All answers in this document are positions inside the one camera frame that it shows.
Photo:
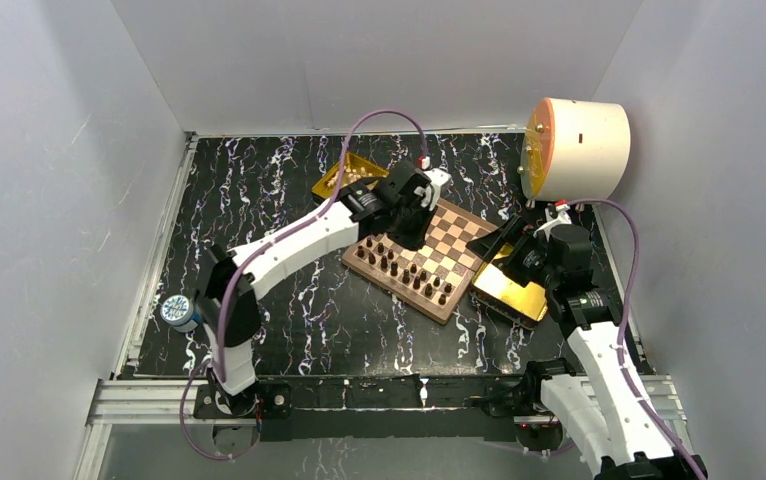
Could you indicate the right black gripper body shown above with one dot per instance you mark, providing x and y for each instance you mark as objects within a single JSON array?
[{"x": 527, "y": 260}]

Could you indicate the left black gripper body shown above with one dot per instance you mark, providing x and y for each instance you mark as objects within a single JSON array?
[{"x": 410, "y": 223}]

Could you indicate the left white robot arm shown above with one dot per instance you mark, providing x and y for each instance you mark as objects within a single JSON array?
[{"x": 232, "y": 282}]

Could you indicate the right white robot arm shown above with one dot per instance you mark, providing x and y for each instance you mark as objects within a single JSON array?
[{"x": 615, "y": 428}]

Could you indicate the gold tray dark pieces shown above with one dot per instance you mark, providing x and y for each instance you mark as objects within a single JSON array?
[{"x": 525, "y": 306}]

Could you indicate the wooden chess board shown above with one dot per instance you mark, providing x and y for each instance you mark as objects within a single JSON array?
[{"x": 444, "y": 254}]

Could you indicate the gold tray light pieces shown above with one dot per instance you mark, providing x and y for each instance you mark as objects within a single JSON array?
[{"x": 319, "y": 189}]

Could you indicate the pile of light pieces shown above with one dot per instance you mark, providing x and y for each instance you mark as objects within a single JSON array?
[{"x": 349, "y": 175}]

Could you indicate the white round drawer cabinet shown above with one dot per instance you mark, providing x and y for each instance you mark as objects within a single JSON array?
[{"x": 574, "y": 149}]

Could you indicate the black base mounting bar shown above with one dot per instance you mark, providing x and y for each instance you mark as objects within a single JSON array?
[{"x": 495, "y": 408}]

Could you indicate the round sticker on table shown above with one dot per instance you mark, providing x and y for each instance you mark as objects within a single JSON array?
[{"x": 180, "y": 313}]

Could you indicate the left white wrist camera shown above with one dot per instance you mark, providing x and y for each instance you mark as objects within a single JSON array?
[{"x": 438, "y": 180}]

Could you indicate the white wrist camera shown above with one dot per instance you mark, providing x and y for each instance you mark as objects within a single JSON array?
[
  {"x": 438, "y": 180},
  {"x": 555, "y": 214}
]

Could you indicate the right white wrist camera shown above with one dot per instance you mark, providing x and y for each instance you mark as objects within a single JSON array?
[{"x": 555, "y": 214}]

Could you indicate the aluminium frame rail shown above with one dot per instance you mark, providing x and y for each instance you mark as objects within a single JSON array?
[{"x": 140, "y": 401}]

